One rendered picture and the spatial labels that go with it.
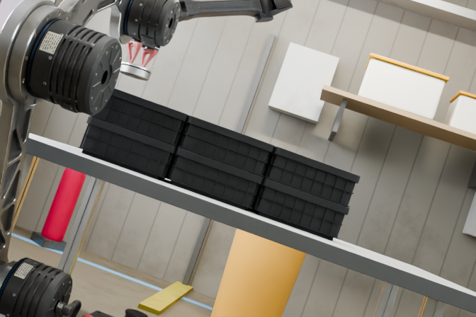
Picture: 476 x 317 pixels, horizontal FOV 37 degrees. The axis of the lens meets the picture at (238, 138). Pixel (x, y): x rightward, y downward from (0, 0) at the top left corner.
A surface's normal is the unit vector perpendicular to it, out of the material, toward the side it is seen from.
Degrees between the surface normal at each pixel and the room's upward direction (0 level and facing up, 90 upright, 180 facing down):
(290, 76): 90
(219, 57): 90
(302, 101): 90
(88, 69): 91
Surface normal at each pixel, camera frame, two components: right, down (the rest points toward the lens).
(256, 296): 0.02, -0.02
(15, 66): -0.22, 0.32
